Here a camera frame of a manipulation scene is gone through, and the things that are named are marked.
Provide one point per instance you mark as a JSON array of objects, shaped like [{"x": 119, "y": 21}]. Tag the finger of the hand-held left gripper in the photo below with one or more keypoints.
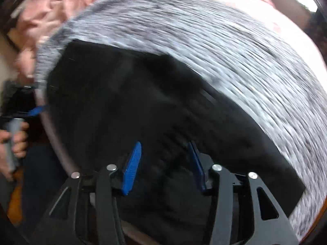
[{"x": 35, "y": 111}]

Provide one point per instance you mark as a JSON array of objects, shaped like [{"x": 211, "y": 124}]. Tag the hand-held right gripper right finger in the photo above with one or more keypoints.
[{"x": 198, "y": 168}]

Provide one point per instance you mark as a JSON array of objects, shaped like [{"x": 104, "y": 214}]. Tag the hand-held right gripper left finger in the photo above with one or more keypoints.
[{"x": 131, "y": 168}]

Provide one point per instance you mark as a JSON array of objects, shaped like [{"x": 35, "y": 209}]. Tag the black pants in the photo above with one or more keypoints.
[{"x": 127, "y": 107}]

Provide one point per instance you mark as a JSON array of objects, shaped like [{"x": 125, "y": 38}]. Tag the person's left hand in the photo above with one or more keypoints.
[{"x": 22, "y": 139}]

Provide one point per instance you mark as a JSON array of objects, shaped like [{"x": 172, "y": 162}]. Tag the pink comforter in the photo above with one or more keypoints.
[{"x": 63, "y": 2}]

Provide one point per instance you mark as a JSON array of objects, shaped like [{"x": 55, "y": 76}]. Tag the grey quilted blanket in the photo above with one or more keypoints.
[{"x": 230, "y": 43}]

